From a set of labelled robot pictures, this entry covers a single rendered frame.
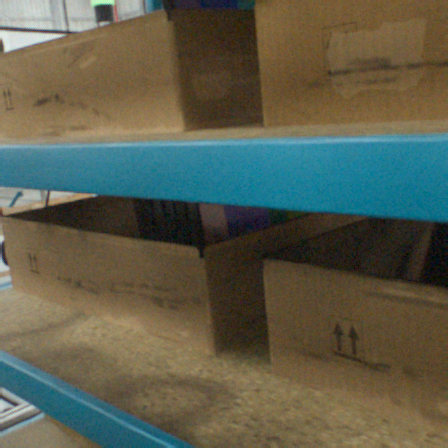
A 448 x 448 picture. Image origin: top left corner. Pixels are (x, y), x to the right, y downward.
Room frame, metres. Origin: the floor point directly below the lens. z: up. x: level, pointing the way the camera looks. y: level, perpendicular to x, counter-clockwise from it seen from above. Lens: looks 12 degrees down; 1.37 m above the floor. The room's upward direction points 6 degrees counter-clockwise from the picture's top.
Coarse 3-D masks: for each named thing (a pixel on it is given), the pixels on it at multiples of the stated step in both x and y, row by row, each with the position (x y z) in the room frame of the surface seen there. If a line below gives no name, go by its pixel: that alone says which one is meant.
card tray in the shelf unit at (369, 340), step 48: (336, 240) 0.55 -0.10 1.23; (384, 240) 0.60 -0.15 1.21; (432, 240) 0.66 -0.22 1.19; (288, 288) 0.46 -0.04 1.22; (336, 288) 0.43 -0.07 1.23; (384, 288) 0.40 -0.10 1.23; (432, 288) 0.37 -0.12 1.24; (288, 336) 0.46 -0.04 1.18; (336, 336) 0.43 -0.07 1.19; (384, 336) 0.40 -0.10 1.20; (432, 336) 0.37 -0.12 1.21; (336, 384) 0.43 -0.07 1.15; (384, 384) 0.40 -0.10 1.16; (432, 384) 0.37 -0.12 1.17
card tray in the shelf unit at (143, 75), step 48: (48, 48) 0.69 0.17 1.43; (96, 48) 0.62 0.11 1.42; (144, 48) 0.56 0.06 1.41; (192, 48) 0.55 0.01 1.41; (240, 48) 0.59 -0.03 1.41; (0, 96) 0.79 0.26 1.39; (48, 96) 0.70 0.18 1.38; (96, 96) 0.63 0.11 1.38; (144, 96) 0.57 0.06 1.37; (192, 96) 0.55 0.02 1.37; (240, 96) 0.58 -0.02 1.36
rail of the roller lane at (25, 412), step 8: (16, 408) 1.27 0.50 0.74; (24, 408) 1.27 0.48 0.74; (32, 408) 1.27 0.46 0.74; (0, 416) 1.24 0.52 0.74; (8, 416) 1.24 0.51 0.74; (16, 416) 1.24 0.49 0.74; (24, 416) 1.25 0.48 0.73; (32, 416) 1.27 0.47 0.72; (0, 424) 1.22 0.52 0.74; (8, 424) 1.23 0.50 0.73; (16, 424) 1.25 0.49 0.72
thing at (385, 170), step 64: (256, 128) 0.48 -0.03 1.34; (320, 128) 0.41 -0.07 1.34; (384, 128) 0.36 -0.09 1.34; (128, 192) 0.38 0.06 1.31; (192, 192) 0.34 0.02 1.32; (256, 192) 0.31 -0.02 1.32; (320, 192) 0.28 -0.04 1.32; (384, 192) 0.25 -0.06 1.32; (0, 320) 0.69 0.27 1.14; (64, 320) 0.67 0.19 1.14; (0, 384) 0.57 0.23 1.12; (64, 384) 0.49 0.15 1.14; (128, 384) 0.49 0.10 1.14; (192, 384) 0.48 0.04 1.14; (256, 384) 0.46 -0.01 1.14
